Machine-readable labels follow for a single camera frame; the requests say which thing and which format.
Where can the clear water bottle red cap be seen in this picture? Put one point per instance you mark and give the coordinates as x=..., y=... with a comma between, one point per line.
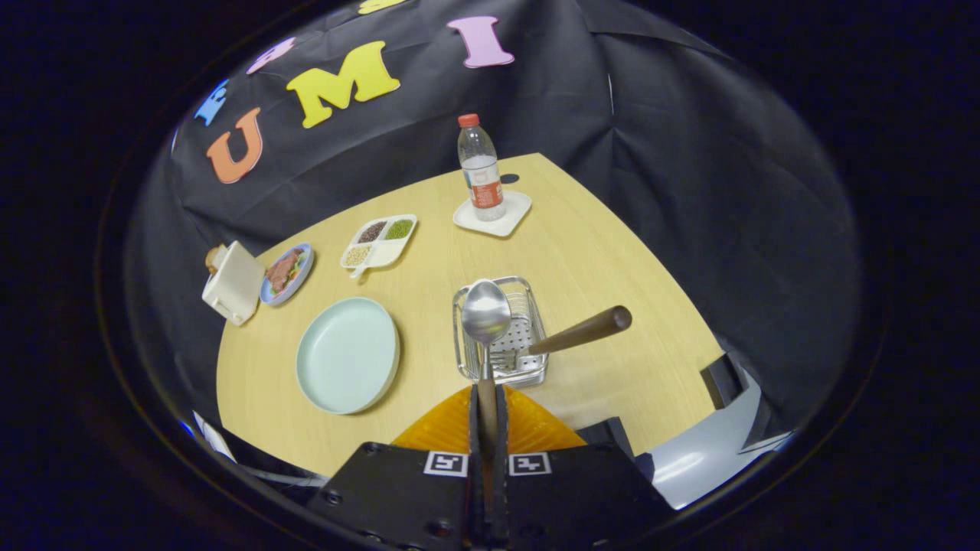
x=481, y=168

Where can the small blue plate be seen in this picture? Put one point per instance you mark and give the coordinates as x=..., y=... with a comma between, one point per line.
x=269, y=298

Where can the white toaster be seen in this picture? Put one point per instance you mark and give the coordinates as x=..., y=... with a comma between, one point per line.
x=233, y=287

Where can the white divided dish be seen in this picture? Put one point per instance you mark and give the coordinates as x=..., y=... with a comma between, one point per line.
x=383, y=252

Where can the light green round plate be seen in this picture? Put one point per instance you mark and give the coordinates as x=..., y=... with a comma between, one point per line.
x=348, y=356

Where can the meat and salad food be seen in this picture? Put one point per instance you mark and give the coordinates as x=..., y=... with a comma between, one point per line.
x=283, y=269

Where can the dark red beans heap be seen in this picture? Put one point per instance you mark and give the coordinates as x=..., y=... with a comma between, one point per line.
x=372, y=231

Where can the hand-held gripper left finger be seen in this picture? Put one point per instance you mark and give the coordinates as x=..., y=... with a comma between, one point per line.
x=474, y=436

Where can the white square coaster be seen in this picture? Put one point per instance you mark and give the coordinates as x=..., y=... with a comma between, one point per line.
x=517, y=210

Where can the pale soybeans heap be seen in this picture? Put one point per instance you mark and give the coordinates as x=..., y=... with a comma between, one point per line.
x=357, y=255

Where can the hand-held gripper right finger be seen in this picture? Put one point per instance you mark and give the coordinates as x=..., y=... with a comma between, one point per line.
x=502, y=436

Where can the toasted bread slice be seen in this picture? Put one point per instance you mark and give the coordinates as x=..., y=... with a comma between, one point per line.
x=212, y=260

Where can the green beans heap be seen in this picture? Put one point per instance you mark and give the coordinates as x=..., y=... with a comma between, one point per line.
x=399, y=229

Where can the black backdrop cloth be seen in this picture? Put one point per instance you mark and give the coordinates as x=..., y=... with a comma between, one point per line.
x=689, y=229

